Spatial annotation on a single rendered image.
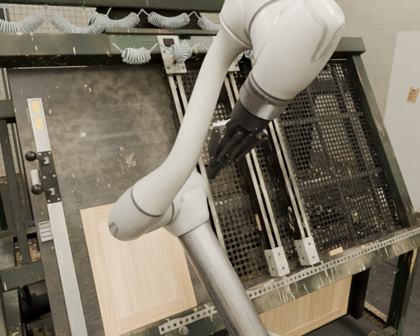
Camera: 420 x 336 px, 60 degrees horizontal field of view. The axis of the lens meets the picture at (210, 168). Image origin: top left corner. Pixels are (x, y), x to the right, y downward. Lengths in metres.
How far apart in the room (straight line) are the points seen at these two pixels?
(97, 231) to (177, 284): 0.39
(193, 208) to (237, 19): 0.52
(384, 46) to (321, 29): 5.92
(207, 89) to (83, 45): 0.98
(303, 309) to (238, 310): 1.31
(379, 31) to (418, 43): 1.82
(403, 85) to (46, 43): 4.01
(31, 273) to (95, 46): 0.93
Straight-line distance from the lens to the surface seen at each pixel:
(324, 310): 2.51
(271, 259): 1.75
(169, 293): 1.57
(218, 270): 1.04
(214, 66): 0.76
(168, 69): 1.69
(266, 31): 0.62
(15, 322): 1.88
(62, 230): 1.47
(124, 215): 0.90
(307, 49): 0.58
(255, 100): 0.65
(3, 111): 1.66
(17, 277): 1.53
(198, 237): 1.02
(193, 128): 0.76
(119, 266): 1.51
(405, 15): 6.40
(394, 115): 4.91
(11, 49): 1.63
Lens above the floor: 1.91
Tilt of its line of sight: 19 degrees down
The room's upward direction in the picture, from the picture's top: straight up
